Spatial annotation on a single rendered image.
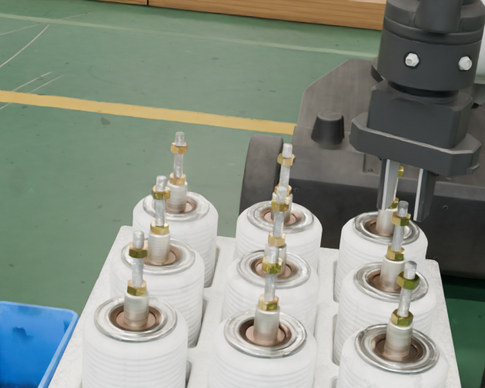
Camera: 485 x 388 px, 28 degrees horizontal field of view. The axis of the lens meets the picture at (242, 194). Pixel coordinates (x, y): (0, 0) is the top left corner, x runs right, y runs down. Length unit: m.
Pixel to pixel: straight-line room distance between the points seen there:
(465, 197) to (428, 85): 0.55
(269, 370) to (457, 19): 0.33
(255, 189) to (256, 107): 0.77
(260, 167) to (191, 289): 0.45
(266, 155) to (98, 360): 0.61
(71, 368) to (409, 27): 0.44
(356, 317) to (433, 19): 0.31
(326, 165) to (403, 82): 0.53
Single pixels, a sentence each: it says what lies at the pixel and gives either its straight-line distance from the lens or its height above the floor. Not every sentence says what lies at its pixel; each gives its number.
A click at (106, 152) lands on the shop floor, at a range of 1.86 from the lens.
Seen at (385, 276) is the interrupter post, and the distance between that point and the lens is 0.97.
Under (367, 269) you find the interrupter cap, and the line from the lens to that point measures 1.00.
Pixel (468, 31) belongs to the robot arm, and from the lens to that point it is 0.85.
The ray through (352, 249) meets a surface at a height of 0.24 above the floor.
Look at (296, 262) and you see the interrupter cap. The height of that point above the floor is 0.25.
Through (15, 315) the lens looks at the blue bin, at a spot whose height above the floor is 0.11.
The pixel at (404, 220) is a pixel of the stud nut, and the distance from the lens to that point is 0.94.
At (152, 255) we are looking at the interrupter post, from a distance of 0.98.
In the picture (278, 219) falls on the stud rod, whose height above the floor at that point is 0.31.
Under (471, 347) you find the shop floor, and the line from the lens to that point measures 1.38.
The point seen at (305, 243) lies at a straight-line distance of 1.05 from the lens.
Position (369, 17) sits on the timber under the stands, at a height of 0.04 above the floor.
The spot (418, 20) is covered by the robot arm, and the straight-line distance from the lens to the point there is 0.82.
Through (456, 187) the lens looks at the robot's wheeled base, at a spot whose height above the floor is 0.19.
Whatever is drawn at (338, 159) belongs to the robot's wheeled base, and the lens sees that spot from 1.38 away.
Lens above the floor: 0.74
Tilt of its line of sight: 25 degrees down
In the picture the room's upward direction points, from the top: 5 degrees clockwise
